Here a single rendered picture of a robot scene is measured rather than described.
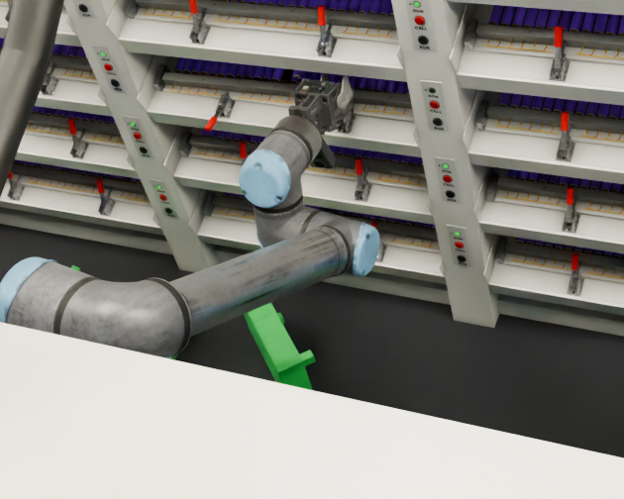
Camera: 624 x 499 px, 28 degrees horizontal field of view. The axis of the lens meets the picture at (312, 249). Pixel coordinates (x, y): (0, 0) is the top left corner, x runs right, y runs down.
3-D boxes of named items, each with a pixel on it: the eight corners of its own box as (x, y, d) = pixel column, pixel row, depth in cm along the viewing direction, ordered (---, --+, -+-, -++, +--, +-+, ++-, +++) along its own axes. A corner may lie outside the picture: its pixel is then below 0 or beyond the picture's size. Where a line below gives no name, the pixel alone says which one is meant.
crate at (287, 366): (298, 427, 264) (333, 411, 265) (277, 372, 250) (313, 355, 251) (250, 332, 285) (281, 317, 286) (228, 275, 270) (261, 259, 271)
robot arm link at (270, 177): (239, 208, 216) (230, 159, 211) (269, 169, 225) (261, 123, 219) (287, 216, 213) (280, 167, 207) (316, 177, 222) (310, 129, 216)
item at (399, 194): (438, 225, 254) (422, 194, 242) (180, 185, 277) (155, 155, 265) (463, 139, 260) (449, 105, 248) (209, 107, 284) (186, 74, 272)
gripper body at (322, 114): (342, 80, 228) (316, 113, 219) (347, 120, 233) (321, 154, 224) (304, 75, 231) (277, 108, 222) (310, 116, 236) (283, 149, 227)
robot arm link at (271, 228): (301, 274, 220) (293, 218, 212) (250, 257, 225) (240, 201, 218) (330, 246, 226) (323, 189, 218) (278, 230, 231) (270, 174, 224)
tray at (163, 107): (425, 157, 239) (413, 134, 231) (155, 122, 263) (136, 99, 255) (452, 69, 246) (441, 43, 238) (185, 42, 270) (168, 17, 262)
